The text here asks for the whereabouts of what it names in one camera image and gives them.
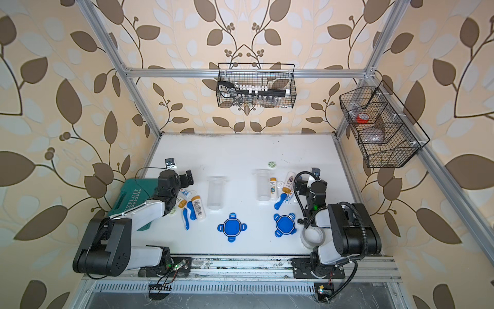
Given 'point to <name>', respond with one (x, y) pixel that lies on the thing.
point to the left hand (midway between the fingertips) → (176, 170)
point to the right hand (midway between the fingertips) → (309, 177)
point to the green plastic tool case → (134, 192)
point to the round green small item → (272, 164)
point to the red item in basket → (363, 118)
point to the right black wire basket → (387, 135)
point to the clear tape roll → (312, 237)
